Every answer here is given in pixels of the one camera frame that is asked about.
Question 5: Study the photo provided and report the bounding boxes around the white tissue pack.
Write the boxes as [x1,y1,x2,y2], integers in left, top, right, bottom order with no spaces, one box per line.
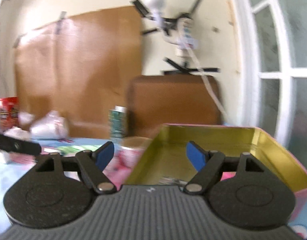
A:
[3,127,31,141]

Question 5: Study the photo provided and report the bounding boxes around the red snack box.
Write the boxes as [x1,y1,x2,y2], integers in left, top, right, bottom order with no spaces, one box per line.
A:
[0,97,19,131]

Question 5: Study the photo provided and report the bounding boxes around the pink tin box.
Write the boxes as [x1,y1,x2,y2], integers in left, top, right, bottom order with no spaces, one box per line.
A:
[124,123,307,223]

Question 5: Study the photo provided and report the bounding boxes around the green drink carton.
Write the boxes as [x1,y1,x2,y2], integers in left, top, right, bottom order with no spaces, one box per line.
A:
[108,106,127,143]

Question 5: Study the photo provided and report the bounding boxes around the bagged white paper cups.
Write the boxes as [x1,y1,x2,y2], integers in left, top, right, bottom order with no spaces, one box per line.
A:
[30,111,69,140]

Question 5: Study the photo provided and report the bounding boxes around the brown wood board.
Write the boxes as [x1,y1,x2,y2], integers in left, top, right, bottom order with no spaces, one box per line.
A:
[15,6,141,139]

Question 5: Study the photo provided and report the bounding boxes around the white power strip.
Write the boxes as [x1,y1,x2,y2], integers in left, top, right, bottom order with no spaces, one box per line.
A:
[176,17,198,58]

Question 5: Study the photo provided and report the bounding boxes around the white light bulb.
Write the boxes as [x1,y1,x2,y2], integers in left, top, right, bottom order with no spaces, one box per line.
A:
[143,0,165,28]

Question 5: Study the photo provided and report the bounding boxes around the white cable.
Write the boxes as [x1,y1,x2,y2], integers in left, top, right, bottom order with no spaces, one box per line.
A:
[184,42,231,124]

